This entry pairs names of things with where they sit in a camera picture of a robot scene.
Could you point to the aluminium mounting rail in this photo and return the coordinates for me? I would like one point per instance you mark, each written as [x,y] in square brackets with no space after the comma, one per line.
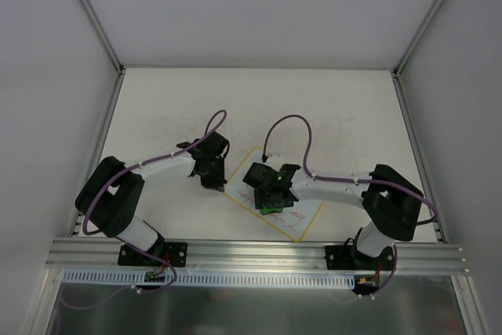
[212,255]

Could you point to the green bone-shaped eraser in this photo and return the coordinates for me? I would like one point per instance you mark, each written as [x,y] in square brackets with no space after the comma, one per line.
[269,208]

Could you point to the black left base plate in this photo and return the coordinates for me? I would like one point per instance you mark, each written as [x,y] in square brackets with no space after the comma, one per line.
[174,253]

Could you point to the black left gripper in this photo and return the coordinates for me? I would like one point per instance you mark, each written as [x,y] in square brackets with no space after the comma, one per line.
[212,177]

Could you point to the right aluminium frame post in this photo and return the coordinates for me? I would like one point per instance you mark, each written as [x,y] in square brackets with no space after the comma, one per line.
[424,25]

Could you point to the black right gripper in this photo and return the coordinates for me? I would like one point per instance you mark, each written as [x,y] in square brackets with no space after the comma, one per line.
[272,199]

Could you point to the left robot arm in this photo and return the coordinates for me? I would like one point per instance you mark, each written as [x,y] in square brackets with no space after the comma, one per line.
[111,195]

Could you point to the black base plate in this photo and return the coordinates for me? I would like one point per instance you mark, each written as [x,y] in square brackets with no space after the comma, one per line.
[174,253]
[347,258]

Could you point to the aluminium frame post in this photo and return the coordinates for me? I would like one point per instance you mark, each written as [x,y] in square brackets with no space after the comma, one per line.
[98,28]
[424,25]

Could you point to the yellow framed small whiteboard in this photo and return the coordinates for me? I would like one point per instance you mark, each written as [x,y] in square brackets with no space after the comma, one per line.
[292,222]

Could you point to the white slotted cable duct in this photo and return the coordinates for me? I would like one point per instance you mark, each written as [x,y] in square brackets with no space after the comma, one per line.
[212,278]

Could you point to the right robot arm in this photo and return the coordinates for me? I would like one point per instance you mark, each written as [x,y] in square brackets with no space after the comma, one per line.
[392,203]

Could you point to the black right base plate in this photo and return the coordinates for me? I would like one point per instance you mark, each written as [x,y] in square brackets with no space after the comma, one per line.
[347,258]

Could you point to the left aluminium frame post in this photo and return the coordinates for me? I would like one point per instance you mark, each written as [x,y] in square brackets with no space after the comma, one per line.
[98,28]

